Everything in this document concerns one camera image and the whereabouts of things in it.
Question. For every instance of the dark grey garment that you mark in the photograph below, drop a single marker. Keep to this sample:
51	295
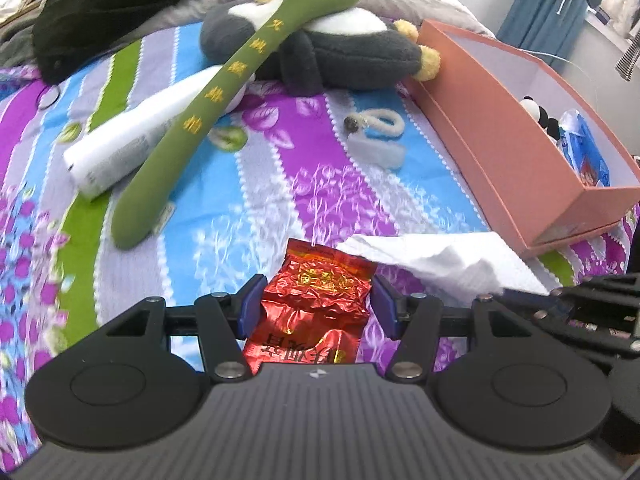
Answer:
15	40

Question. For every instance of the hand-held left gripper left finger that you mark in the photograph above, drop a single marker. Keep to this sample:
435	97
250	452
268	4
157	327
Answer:
250	305

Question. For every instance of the striped floral bedsheet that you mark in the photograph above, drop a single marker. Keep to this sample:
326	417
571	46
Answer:
325	195

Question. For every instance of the green plush spoon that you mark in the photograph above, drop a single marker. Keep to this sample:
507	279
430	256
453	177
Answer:
210	105

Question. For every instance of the blue curtain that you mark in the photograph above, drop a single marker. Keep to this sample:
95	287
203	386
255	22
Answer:
540	10

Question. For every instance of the black coat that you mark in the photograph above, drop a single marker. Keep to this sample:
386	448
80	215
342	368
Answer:
125	10

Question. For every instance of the white plastic bottle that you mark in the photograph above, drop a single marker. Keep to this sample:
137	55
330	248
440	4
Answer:
125	140

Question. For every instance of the grey striped hanging sweater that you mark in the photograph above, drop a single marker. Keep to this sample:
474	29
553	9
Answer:
629	57

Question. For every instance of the white pipe cleaner loop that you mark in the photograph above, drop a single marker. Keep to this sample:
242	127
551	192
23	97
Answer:
396	125

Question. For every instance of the pink cardboard box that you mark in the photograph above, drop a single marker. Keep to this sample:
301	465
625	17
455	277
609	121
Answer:
500	150

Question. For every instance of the small panda plush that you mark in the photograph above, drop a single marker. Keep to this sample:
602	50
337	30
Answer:
537	110

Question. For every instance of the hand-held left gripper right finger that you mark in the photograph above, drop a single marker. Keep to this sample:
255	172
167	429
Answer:
385	310

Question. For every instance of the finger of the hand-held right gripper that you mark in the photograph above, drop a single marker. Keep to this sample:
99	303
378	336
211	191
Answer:
605	292
530	300

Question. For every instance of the clear plastic piece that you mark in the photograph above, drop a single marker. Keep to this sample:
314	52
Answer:
375	152

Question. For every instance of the white tissue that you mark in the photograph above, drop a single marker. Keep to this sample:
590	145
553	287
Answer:
450	265

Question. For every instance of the red foil packet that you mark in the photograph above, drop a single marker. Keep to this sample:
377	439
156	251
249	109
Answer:
310	300

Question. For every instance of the grey penguin plush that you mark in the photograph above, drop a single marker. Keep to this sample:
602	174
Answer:
350	45

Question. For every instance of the blue tissue packet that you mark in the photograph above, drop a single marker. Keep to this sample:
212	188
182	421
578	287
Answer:
585	155

